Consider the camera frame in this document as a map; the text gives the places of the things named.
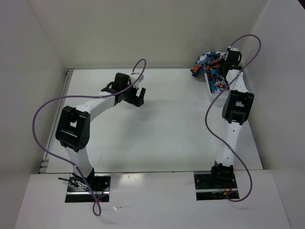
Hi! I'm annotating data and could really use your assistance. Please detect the colourful patterned shorts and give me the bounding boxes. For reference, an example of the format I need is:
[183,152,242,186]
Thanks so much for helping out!
[190,52,228,93]

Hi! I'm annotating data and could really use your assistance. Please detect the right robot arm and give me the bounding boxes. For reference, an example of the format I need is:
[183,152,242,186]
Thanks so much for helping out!
[209,47,254,187]

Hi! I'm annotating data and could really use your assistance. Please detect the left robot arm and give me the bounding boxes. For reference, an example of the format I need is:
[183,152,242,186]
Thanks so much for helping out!
[55,72,146,191]

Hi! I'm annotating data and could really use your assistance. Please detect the white plastic basket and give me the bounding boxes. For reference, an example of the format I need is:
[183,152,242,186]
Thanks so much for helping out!
[204,73,230,100]

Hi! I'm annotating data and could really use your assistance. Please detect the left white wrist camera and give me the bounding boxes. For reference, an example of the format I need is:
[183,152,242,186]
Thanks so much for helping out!
[130,72,144,89]

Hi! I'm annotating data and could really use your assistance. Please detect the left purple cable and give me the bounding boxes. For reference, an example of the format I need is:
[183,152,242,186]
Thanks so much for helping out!
[31,58,147,217]

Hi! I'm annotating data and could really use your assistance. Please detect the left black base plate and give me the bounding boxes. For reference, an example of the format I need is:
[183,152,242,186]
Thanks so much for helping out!
[65,174,111,203]

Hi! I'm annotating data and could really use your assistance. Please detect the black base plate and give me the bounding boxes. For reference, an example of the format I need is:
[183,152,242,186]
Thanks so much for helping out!
[65,174,111,203]
[193,171,240,201]

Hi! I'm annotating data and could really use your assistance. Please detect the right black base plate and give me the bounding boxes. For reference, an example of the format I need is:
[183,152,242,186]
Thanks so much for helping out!
[193,171,240,201]

